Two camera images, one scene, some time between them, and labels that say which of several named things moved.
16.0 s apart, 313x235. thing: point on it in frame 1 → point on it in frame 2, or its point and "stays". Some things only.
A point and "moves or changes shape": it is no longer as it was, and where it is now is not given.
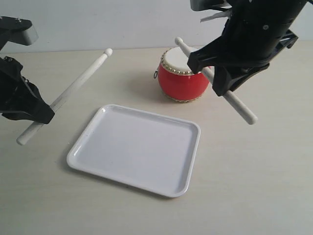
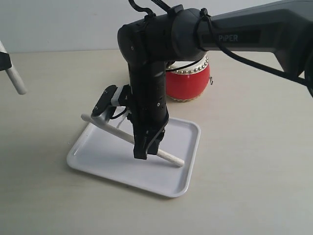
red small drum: x=177 y=79 stays
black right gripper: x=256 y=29 → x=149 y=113
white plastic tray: x=151 y=152 stays
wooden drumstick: x=229 y=95 → x=163 y=155
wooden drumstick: x=65 y=95 moves or changes shape
